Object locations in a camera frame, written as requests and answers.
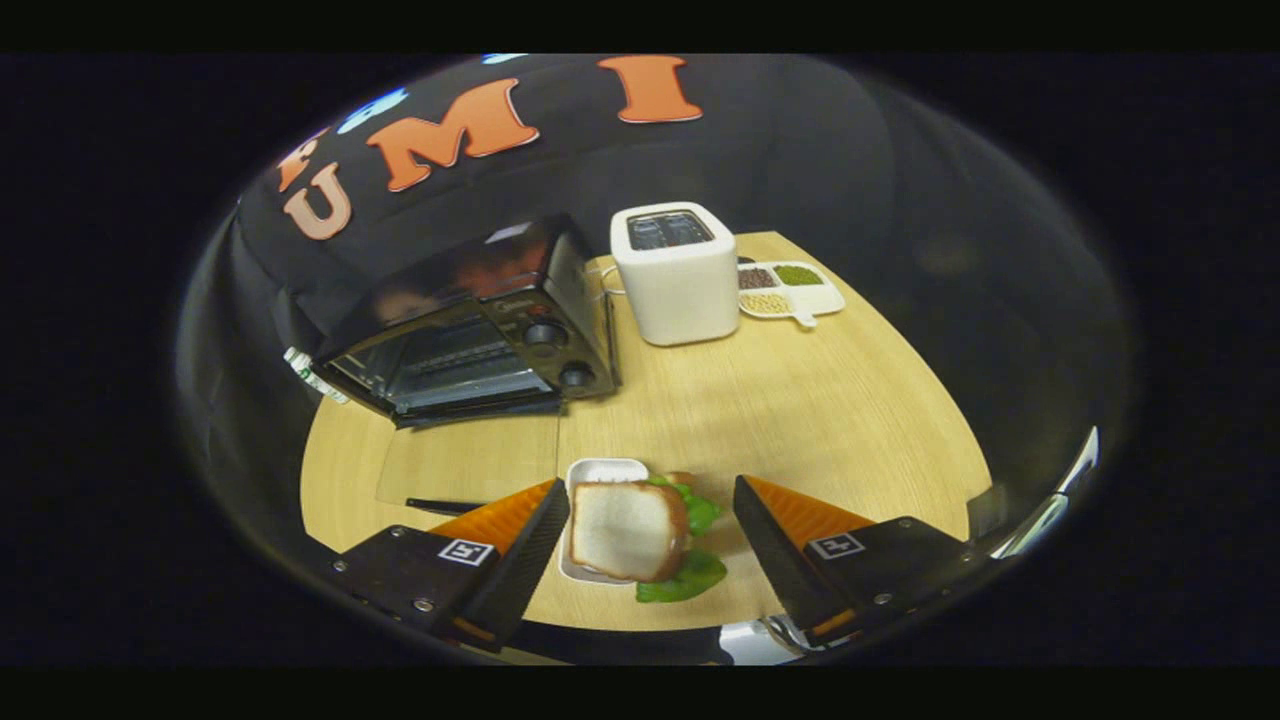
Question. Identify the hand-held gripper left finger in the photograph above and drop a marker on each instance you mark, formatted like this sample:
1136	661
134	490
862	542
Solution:
525	560

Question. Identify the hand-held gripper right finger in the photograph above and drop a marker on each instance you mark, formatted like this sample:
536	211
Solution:
780	560

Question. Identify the lettuce sandwich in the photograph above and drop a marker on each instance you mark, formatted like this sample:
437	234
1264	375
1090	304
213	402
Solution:
625	530

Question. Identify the black toaster oven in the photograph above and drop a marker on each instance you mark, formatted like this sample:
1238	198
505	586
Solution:
545	290

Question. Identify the white pop-up toaster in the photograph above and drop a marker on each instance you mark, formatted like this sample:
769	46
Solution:
680	295

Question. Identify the white rectangular tray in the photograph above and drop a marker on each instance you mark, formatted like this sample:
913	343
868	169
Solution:
605	470

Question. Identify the white divided grain dish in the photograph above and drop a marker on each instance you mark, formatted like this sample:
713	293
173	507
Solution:
828	300

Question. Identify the white bottle with green label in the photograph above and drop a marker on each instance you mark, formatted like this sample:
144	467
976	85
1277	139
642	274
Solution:
312	377

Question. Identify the silver metal frame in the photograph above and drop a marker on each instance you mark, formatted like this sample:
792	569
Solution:
1045	515

